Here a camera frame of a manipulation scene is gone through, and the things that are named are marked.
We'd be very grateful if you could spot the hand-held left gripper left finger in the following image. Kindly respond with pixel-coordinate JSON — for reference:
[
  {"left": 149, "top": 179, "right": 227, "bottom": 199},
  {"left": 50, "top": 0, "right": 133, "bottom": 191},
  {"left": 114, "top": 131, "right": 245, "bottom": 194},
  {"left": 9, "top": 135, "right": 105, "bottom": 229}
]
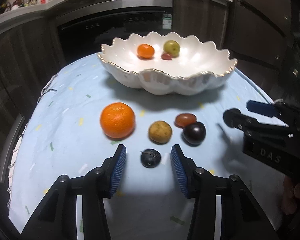
[{"left": 20, "top": 144, "right": 127, "bottom": 240}]

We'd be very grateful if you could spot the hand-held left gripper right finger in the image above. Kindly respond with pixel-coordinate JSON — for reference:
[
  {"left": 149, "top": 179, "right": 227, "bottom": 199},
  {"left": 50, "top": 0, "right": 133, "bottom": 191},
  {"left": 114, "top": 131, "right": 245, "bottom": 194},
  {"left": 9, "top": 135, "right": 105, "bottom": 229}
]
[{"left": 171, "top": 144, "right": 278, "bottom": 240}]

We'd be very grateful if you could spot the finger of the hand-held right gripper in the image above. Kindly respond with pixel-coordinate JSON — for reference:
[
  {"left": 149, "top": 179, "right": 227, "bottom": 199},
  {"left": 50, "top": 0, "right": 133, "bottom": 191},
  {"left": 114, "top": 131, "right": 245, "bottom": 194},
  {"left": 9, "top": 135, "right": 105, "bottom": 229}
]
[
  {"left": 247, "top": 100, "right": 300, "bottom": 132},
  {"left": 223, "top": 108, "right": 294, "bottom": 140}
]

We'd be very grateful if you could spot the blueberry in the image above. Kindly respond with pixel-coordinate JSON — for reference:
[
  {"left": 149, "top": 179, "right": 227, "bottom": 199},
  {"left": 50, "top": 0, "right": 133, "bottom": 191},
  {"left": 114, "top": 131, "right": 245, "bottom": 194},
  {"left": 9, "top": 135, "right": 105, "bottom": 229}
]
[{"left": 140, "top": 149, "right": 162, "bottom": 168}]

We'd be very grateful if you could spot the dark purple plum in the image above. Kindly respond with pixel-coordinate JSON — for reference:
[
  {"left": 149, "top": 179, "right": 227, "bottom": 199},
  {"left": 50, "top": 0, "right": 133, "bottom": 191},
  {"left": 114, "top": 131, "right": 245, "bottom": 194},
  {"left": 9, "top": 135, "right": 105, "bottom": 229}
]
[{"left": 182, "top": 121, "right": 206, "bottom": 146}]

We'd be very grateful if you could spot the tan longan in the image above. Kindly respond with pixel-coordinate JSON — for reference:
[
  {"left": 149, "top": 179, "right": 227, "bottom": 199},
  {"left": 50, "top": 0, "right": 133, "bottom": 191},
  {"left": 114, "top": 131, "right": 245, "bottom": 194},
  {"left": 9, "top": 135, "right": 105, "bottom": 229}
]
[{"left": 148, "top": 120, "right": 173, "bottom": 144}]

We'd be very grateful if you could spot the orange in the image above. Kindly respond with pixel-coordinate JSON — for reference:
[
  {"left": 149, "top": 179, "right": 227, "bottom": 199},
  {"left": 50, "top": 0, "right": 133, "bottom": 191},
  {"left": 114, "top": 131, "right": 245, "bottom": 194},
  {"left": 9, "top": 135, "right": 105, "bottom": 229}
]
[
  {"left": 100, "top": 102, "right": 136, "bottom": 139},
  {"left": 137, "top": 44, "right": 155, "bottom": 60}
]

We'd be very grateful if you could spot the small green apple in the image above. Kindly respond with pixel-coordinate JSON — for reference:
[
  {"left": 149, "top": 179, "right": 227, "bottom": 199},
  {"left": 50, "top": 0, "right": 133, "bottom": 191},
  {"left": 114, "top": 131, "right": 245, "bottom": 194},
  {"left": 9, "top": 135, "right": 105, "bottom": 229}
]
[{"left": 163, "top": 40, "right": 180, "bottom": 57}]

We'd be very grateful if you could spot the white scalloped ceramic bowl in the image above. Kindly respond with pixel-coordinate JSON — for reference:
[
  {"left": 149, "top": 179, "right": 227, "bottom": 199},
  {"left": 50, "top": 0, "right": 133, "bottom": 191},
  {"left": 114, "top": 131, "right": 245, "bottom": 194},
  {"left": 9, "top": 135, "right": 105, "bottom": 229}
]
[{"left": 97, "top": 31, "right": 238, "bottom": 96}]

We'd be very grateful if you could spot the dark brown refrigerator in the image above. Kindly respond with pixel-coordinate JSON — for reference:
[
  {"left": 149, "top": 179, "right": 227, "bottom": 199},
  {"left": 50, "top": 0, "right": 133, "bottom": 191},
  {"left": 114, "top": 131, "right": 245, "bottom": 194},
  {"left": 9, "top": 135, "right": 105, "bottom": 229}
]
[{"left": 227, "top": 0, "right": 298, "bottom": 105}]

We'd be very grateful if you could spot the light blue patterned tablecloth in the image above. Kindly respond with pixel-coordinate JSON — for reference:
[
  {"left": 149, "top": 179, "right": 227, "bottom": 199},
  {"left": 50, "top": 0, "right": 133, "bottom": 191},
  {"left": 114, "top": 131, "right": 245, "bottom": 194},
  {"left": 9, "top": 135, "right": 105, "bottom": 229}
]
[{"left": 7, "top": 52, "right": 290, "bottom": 240}]

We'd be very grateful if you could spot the white plaid cloth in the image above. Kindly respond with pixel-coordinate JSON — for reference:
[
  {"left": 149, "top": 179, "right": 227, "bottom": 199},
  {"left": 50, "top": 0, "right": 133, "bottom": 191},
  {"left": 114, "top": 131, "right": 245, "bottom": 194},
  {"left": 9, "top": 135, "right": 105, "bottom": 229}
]
[{"left": 6, "top": 75, "right": 58, "bottom": 208}]

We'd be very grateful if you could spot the dark wood kitchen counter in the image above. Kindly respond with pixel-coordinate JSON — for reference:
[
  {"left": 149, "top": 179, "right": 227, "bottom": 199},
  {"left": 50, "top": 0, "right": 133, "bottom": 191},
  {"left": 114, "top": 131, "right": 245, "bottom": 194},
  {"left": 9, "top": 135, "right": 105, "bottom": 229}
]
[{"left": 0, "top": 0, "right": 234, "bottom": 180}]

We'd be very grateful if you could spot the black built-in oven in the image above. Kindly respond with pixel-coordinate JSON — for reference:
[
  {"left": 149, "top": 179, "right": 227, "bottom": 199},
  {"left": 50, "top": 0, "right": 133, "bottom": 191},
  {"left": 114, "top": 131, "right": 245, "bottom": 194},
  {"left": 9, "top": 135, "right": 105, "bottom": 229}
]
[{"left": 55, "top": 0, "right": 174, "bottom": 60}]

